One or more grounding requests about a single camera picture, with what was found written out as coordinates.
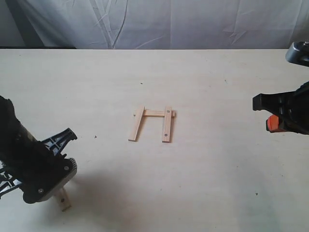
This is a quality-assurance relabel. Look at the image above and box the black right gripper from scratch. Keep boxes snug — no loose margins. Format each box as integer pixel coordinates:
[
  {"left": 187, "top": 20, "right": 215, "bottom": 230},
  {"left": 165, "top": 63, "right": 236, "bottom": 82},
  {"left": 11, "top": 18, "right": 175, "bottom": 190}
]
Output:
[{"left": 253, "top": 82, "right": 309, "bottom": 134}]

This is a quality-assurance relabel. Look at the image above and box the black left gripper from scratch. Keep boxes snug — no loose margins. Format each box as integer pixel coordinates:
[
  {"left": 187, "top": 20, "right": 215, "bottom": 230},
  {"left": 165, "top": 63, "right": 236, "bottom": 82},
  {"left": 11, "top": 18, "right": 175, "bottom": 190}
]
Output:
[{"left": 0, "top": 97, "right": 77, "bottom": 204}]

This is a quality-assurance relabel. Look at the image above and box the wooden stick with magnets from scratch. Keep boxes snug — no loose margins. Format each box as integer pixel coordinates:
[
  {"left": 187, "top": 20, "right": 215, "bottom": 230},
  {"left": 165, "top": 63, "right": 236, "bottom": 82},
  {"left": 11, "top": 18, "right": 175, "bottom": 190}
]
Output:
[{"left": 162, "top": 106, "right": 172, "bottom": 143}]

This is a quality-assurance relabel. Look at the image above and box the plain wooden stick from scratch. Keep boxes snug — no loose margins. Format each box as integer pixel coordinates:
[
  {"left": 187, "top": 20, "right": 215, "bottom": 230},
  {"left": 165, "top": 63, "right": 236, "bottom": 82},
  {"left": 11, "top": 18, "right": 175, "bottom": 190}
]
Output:
[{"left": 128, "top": 105, "right": 145, "bottom": 142}]

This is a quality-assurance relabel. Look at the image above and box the white backdrop cloth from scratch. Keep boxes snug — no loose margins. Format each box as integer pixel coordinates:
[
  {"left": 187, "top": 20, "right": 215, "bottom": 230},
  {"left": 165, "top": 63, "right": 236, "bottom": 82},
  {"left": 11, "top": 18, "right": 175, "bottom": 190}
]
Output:
[{"left": 0, "top": 0, "right": 309, "bottom": 49}]

